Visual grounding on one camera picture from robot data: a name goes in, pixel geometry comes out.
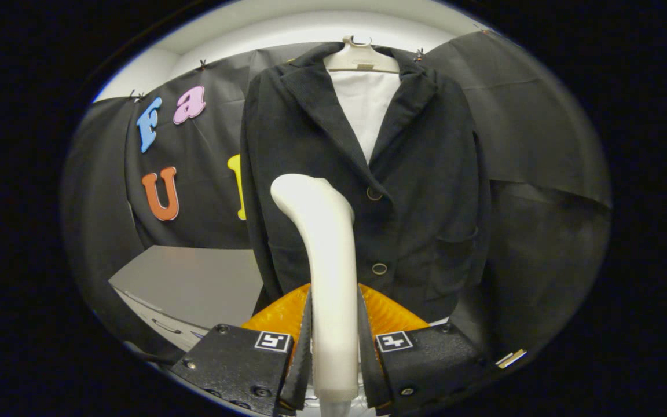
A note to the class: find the black backdrop cloth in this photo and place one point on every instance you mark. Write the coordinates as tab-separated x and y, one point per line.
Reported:
530	116

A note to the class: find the grey cabinet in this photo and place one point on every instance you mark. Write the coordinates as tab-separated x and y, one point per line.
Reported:
194	284

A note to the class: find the cardboard box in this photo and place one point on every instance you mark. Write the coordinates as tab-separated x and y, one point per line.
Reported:
510	359

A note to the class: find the black jacket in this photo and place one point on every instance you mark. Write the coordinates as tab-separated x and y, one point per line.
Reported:
426	185

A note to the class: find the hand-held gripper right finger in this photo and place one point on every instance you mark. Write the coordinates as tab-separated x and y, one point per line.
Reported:
367	365

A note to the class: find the white clothes hanger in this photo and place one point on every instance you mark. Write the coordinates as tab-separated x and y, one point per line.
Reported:
359	58

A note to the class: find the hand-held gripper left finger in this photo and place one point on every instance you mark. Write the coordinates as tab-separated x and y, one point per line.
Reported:
303	359

